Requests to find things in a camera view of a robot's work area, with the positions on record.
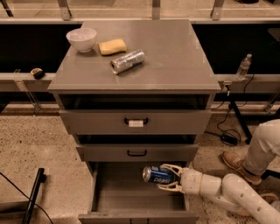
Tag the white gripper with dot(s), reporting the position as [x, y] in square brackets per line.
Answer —
[191, 181]

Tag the blue pepsi can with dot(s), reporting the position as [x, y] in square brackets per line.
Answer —
[156, 174]

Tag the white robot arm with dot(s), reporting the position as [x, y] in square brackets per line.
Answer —
[231, 192]

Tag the bottom grey drawer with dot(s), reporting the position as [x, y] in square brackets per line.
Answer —
[119, 195]

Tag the grey drawer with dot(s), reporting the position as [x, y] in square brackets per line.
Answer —
[132, 122]
[119, 195]
[137, 152]

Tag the middle grey drawer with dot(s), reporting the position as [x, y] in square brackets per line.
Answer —
[137, 152]

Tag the tan shoe near drawer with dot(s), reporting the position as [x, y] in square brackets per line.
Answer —
[269, 197]

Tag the grey drawer cabinet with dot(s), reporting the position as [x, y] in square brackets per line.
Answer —
[175, 75]

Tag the top grey drawer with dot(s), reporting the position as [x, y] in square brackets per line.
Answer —
[132, 122]

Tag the silver soda can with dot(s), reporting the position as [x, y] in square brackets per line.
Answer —
[127, 61]

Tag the tan shoe far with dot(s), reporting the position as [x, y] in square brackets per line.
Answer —
[235, 162]

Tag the black tripod leg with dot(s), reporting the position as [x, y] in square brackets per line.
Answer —
[232, 105]

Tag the person leg light trousers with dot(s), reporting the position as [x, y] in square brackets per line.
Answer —
[264, 147]

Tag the clear plastic water bottle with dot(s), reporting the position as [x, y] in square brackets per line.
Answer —
[244, 67]

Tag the black stand bar left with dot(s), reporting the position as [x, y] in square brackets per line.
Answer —
[40, 178]

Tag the yellow sponge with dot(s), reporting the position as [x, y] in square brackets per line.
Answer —
[112, 46]

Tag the white bowl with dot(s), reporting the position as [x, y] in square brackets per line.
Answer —
[82, 39]

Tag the black yellow tape measure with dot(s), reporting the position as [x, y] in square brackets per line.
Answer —
[37, 73]

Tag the black power adapter with cable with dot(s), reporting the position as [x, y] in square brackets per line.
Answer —
[230, 137]

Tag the metal bracket under ledge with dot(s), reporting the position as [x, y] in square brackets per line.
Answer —
[33, 99]

